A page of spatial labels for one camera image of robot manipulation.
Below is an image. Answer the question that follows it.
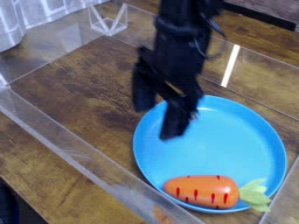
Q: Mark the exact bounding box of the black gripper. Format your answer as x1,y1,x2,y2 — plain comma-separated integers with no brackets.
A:
132,14,211,140

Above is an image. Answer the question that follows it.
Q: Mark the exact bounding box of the orange toy carrot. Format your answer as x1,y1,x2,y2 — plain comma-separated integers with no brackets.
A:
163,175,271,212

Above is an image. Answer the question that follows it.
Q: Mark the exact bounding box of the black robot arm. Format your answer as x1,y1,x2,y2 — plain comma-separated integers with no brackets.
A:
132,0,224,140

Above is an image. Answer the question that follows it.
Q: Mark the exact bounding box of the blue plastic plate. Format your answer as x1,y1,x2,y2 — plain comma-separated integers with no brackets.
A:
132,94,288,214

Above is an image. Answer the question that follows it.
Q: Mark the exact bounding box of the clear acrylic back barrier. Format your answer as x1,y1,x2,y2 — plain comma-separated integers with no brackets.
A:
0,2,299,119

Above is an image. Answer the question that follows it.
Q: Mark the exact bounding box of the clear acrylic barrier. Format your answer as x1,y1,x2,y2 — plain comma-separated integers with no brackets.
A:
0,2,299,119
0,74,204,224

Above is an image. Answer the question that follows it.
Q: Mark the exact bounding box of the clear acrylic front barrier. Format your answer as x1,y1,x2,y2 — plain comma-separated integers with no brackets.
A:
0,74,204,224

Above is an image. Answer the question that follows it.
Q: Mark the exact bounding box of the white checkered curtain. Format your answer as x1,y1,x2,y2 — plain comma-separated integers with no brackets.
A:
0,0,109,53

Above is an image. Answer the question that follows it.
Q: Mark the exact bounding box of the clear acrylic corner bracket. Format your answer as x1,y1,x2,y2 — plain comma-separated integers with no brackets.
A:
88,3,127,37

